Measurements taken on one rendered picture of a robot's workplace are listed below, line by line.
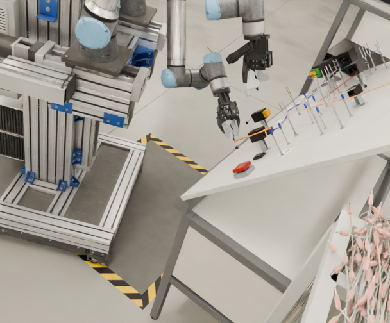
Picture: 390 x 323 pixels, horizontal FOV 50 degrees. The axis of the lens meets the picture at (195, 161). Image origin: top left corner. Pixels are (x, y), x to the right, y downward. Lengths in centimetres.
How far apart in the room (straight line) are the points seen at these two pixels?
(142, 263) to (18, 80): 123
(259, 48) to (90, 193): 137
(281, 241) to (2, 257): 145
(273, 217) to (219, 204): 23
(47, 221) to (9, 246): 30
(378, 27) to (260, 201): 318
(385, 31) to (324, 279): 406
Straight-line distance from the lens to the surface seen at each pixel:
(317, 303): 72
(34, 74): 171
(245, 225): 166
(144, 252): 246
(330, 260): 78
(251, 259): 156
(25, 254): 243
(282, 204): 182
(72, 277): 234
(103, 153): 268
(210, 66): 166
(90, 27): 146
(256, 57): 146
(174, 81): 167
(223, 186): 142
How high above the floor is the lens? 197
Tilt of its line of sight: 40 degrees down
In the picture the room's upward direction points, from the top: 18 degrees clockwise
